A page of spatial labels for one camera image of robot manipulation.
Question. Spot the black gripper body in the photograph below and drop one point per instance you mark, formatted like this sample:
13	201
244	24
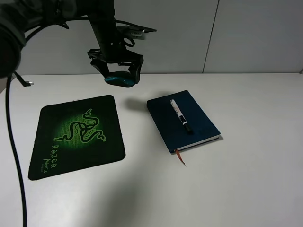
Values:
112	45

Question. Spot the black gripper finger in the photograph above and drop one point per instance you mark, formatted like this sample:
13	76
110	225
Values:
135	71
101	67

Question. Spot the teal grey computer mouse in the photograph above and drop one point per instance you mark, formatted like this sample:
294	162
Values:
120	78

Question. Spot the black white marker pen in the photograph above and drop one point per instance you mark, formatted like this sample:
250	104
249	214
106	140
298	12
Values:
181	117

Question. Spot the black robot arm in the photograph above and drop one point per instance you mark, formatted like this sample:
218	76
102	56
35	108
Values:
22	19

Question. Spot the dark blue notebook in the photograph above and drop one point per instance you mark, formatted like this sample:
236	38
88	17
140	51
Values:
170	128

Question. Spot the black green Razer mouse pad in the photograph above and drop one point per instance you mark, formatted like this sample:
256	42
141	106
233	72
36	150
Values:
76	135

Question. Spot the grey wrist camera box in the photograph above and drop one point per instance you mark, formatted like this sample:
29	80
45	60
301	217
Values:
135	32

